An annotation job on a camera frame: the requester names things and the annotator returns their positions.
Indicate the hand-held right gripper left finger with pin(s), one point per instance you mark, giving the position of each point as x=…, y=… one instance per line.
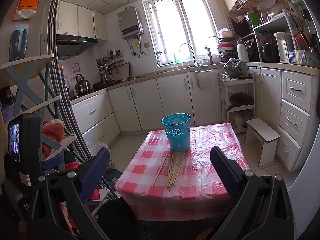
x=95, y=172

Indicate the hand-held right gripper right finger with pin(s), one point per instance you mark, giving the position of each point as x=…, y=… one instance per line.
x=225, y=173

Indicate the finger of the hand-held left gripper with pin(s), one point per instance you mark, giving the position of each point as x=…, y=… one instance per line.
x=51, y=162

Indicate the bundle of wooden chopsticks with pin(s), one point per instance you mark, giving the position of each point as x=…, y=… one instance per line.
x=173, y=170

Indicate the teal perforated plastic basket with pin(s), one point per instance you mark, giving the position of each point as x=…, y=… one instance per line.
x=178, y=140

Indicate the wooden chopstick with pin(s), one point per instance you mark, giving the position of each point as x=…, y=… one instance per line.
x=160, y=170

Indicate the blue dustpan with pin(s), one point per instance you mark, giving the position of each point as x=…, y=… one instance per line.
x=115, y=176

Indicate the floral bin with plastic bag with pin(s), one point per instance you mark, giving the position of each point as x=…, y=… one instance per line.
x=93, y=150

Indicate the red plush cloth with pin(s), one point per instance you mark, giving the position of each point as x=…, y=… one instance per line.
x=52, y=132

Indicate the red checked plastic tablecloth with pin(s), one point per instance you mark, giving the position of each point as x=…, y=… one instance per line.
x=150, y=160

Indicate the white wide drawer cabinet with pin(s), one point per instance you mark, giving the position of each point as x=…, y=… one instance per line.
x=92, y=115

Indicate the white step stool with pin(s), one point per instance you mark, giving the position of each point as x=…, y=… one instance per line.
x=262, y=130

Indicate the black gas stove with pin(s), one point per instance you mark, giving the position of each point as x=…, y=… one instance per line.
x=82, y=95

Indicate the dark metal bowl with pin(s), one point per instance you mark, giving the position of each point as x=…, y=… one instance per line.
x=241, y=100

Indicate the steel kettle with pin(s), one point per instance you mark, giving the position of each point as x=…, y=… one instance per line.
x=82, y=86

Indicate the black frying pan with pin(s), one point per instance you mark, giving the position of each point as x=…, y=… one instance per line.
x=102, y=85

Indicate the white narrow drawer unit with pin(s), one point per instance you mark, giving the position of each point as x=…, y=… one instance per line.
x=295, y=120

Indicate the white base cabinets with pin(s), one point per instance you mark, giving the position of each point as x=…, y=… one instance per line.
x=172, y=97

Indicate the white panelled door cabinet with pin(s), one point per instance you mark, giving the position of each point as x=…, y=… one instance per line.
x=270, y=92

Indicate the white trolley rack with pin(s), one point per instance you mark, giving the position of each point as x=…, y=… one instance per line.
x=237, y=81

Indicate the white hanging plastic bag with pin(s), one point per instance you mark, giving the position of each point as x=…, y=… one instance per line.
x=206, y=81

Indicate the blue patterned slippers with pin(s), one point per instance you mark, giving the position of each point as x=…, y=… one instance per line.
x=17, y=45

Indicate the cutting board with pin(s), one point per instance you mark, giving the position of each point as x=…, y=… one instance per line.
x=123, y=71

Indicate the green plastic bag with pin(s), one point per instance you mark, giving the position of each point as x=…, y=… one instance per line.
x=237, y=67

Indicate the black range hood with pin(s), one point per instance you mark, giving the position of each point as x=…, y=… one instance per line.
x=72, y=42

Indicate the chrome sink faucet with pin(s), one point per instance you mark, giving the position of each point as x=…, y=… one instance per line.
x=195, y=62

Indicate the black tap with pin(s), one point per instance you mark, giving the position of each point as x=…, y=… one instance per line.
x=210, y=55

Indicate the white thermos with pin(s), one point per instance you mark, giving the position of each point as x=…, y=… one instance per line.
x=242, y=52

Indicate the green bottle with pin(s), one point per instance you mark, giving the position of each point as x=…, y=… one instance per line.
x=176, y=59

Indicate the beige kitchen countertop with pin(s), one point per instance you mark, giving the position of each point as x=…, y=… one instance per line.
x=287, y=66

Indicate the stacked bowls and pots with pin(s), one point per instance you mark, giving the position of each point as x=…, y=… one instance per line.
x=226, y=46

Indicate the black cooking pot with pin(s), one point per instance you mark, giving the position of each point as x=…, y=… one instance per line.
x=270, y=53

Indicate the white electric thermo pot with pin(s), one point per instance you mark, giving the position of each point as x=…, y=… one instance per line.
x=283, y=47

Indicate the grey plastic bag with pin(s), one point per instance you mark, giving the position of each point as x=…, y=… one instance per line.
x=306, y=57

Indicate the black microwave oven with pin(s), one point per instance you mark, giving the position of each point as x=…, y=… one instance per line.
x=240, y=28

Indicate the red frying pan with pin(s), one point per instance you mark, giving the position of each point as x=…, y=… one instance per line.
x=301, y=41

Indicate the grey gas water heater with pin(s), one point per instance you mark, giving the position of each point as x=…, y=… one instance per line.
x=130, y=22

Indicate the white framed window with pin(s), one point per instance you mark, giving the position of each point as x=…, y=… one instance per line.
x=165, y=30

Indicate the green box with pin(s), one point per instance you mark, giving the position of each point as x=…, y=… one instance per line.
x=253, y=18

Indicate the white countertop shelf rack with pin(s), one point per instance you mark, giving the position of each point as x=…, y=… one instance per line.
x=272, y=21

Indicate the grey sliding door frame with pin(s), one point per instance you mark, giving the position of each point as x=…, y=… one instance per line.
x=56, y=67

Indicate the white shelf blue frame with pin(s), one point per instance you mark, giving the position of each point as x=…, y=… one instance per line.
x=22, y=61

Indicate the red paper wall stickers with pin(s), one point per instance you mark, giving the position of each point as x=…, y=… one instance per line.
x=75, y=68

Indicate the wall utensil rack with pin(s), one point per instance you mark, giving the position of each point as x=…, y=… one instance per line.
x=105, y=67

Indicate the wall socket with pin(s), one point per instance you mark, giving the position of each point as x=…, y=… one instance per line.
x=147, y=45

